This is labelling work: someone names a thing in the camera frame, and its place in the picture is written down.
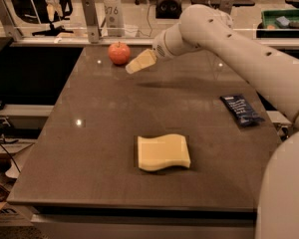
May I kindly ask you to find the yellow wavy sponge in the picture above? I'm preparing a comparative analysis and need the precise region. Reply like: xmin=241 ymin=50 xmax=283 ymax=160
xmin=138 ymin=134 xmax=191 ymax=172

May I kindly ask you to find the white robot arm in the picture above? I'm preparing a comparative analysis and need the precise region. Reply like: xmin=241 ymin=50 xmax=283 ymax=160
xmin=126 ymin=5 xmax=299 ymax=239

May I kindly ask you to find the left metal bracket post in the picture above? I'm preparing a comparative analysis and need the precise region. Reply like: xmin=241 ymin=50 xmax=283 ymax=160
xmin=0 ymin=0 xmax=23 ymax=41

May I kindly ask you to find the right metal bracket post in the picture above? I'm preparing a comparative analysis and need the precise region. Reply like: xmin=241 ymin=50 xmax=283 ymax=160
xmin=219 ymin=0 xmax=234 ymax=14

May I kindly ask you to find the red apple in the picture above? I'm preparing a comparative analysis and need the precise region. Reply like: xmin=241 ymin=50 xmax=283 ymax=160
xmin=108 ymin=42 xmax=131 ymax=65

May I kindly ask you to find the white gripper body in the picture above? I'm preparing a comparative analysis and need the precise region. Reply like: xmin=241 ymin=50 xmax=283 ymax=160
xmin=152 ymin=25 xmax=189 ymax=60

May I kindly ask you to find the green plastic bin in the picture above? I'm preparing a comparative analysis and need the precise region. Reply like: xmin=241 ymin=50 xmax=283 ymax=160
xmin=256 ymin=9 xmax=299 ymax=38

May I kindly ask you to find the metal bracket post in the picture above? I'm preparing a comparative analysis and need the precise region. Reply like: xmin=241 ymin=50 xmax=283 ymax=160
xmin=0 ymin=0 xmax=23 ymax=41
xmin=82 ymin=0 xmax=101 ymax=44
xmin=219 ymin=0 xmax=234 ymax=14

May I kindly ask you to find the clear acrylic barrier panel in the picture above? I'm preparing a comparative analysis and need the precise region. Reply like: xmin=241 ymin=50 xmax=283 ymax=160
xmin=0 ymin=25 xmax=299 ymax=41

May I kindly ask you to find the white numbered pillar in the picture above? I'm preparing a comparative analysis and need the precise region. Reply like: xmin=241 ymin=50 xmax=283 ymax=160
xmin=103 ymin=0 xmax=125 ymax=37

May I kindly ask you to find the middle metal bracket post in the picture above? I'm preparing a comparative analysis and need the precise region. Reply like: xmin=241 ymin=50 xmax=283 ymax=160
xmin=82 ymin=0 xmax=101 ymax=44

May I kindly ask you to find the dark blue snack packet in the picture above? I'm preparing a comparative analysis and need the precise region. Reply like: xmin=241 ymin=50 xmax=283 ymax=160
xmin=220 ymin=94 xmax=264 ymax=127

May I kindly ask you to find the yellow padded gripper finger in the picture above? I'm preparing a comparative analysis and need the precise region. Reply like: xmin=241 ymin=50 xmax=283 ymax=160
xmin=126 ymin=49 xmax=156 ymax=74

